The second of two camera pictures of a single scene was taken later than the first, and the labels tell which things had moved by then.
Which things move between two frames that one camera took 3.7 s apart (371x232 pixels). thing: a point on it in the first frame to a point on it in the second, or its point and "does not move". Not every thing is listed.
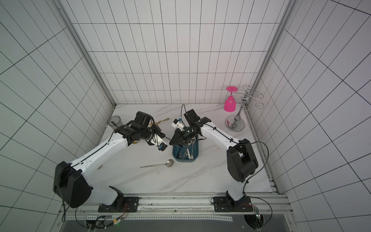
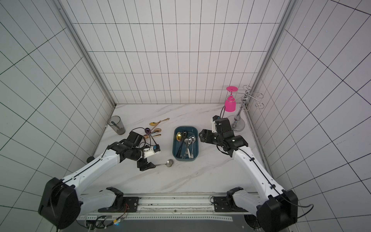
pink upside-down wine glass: [230, 104] does not move
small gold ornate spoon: [157, 123] does not move
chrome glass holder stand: [235, 123] does not move
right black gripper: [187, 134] to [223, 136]
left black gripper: [155, 128] to [140, 165]
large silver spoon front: [169, 163] does not move
